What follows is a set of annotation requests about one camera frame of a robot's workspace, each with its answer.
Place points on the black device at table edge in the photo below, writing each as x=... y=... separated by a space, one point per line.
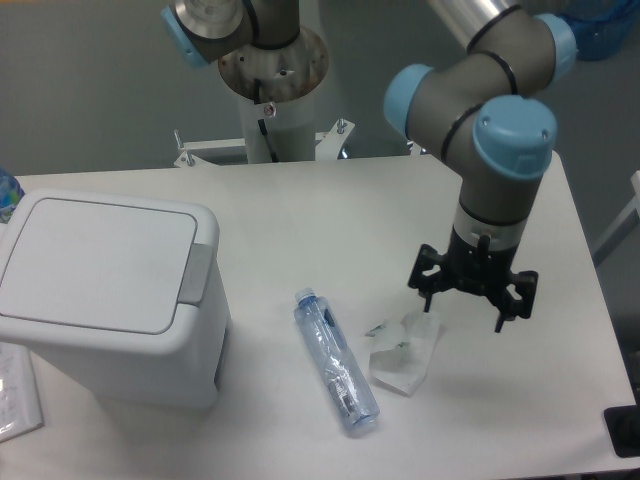
x=623 y=427

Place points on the clear plastic water bottle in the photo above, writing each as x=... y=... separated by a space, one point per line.
x=348 y=389

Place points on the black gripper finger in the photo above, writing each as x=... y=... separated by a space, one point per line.
x=430 y=274
x=516 y=299

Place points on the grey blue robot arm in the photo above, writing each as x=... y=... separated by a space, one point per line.
x=479 y=117

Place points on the white notebook paper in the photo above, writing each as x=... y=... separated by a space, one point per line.
x=21 y=410

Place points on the white push-lid trash can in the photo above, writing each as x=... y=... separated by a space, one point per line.
x=123 y=294

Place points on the crumpled clear plastic wrapper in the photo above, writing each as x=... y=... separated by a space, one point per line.
x=401 y=351

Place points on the white frame at right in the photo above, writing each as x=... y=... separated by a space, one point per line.
x=620 y=228

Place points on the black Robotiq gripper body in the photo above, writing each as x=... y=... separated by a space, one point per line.
x=480 y=273

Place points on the bottle with colourful label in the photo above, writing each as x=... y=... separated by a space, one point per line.
x=11 y=193

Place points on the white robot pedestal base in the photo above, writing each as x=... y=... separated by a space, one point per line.
x=275 y=92

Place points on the blue water jug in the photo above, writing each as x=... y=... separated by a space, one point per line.
x=600 y=27

